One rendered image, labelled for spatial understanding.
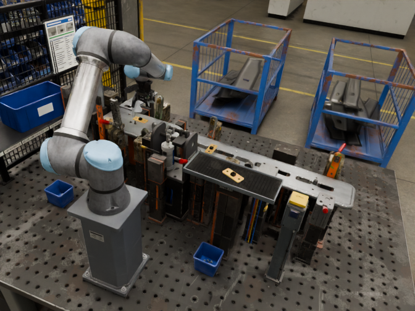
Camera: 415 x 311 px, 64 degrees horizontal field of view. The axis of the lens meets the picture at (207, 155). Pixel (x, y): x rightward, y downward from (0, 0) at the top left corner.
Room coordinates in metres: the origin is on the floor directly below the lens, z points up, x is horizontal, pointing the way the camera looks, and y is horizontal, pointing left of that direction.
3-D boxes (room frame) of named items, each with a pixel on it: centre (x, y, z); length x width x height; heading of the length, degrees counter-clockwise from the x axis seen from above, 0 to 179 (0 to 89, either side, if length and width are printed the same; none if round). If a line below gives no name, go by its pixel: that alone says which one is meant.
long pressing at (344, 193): (1.40, -0.04, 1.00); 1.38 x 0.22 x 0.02; 68
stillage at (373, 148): (3.38, -1.54, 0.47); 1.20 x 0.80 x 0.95; 164
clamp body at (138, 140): (1.33, 0.32, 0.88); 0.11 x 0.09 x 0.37; 158
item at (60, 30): (1.87, 0.89, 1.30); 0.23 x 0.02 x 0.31; 158
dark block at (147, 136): (1.29, 0.27, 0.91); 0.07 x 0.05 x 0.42; 158
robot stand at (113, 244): (0.86, 0.34, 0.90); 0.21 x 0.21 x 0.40; 73
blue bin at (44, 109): (1.50, 0.91, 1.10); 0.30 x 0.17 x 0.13; 152
